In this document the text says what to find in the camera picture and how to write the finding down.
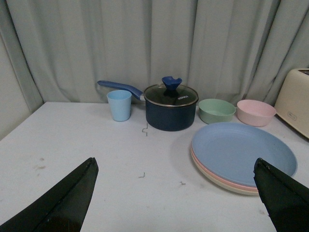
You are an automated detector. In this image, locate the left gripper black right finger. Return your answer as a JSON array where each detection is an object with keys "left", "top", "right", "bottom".
[{"left": 254, "top": 158, "right": 309, "bottom": 232}]

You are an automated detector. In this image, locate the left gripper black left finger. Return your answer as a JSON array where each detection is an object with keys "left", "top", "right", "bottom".
[{"left": 0, "top": 158, "right": 98, "bottom": 232}]

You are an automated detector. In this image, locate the pink plastic plate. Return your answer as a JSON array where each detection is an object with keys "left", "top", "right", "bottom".
[{"left": 190, "top": 146, "right": 259, "bottom": 193}]

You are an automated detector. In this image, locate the light blue plastic plate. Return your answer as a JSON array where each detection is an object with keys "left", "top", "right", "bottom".
[{"left": 191, "top": 122, "right": 297, "bottom": 188}]

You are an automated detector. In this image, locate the cream plastic plate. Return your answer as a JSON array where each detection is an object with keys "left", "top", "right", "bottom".
[{"left": 191, "top": 152, "right": 259, "bottom": 196}]

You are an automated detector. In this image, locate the pink plastic bowl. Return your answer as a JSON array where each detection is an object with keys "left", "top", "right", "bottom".
[{"left": 237, "top": 100, "right": 276, "bottom": 127}]

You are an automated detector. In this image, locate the cream toaster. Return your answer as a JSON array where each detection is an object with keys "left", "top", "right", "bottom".
[{"left": 275, "top": 69, "right": 309, "bottom": 138}]

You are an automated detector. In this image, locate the green plastic bowl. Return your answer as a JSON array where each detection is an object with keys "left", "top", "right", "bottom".
[{"left": 198, "top": 99, "right": 236, "bottom": 124}]

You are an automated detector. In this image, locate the light blue plastic cup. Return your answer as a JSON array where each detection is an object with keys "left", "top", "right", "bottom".
[{"left": 107, "top": 90, "right": 132, "bottom": 122}]

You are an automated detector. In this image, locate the dark blue saucepan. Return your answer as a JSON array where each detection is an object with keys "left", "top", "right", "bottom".
[{"left": 98, "top": 80, "right": 197, "bottom": 131}]

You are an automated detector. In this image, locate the glass lid blue knob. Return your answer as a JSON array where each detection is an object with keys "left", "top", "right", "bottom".
[{"left": 144, "top": 76, "right": 199, "bottom": 107}]

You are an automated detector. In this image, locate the grey curtain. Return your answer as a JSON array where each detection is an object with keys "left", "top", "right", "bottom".
[{"left": 0, "top": 0, "right": 309, "bottom": 141}]

